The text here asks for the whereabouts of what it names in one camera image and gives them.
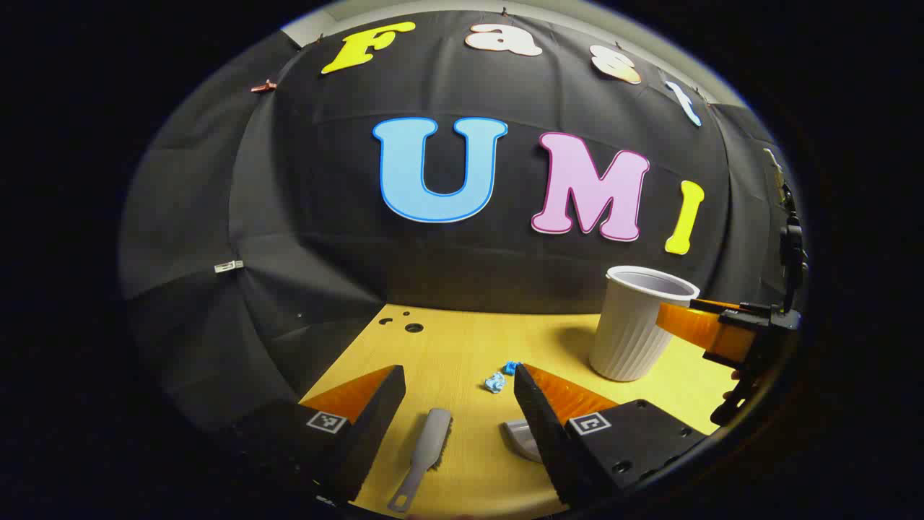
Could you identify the white ribbed garbage bin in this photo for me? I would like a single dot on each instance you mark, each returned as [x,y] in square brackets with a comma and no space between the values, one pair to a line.
[628,332]

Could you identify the light blue paper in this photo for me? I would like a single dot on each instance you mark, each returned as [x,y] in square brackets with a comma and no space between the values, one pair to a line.
[494,383]

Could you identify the small grey broom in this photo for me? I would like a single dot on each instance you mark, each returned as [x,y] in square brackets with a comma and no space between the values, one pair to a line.
[431,440]

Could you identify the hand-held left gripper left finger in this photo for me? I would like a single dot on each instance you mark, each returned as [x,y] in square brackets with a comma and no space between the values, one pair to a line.
[375,426]

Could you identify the white clip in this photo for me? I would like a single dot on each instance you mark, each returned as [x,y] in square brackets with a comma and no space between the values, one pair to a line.
[229,266]

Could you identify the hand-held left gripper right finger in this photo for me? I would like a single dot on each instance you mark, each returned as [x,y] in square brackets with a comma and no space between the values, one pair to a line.
[541,440]

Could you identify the red clip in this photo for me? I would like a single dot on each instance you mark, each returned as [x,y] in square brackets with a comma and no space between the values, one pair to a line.
[263,87]

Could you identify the grey dustpan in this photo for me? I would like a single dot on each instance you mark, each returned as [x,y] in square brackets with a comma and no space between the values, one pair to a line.
[521,437]

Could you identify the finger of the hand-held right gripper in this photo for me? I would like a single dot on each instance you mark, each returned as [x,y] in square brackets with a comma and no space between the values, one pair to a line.
[700,328]
[729,308]

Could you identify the dark blue paper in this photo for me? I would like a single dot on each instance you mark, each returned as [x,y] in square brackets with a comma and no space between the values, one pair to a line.
[511,367]

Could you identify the black backdrop cloth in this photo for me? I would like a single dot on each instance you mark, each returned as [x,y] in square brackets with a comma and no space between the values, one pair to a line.
[325,217]

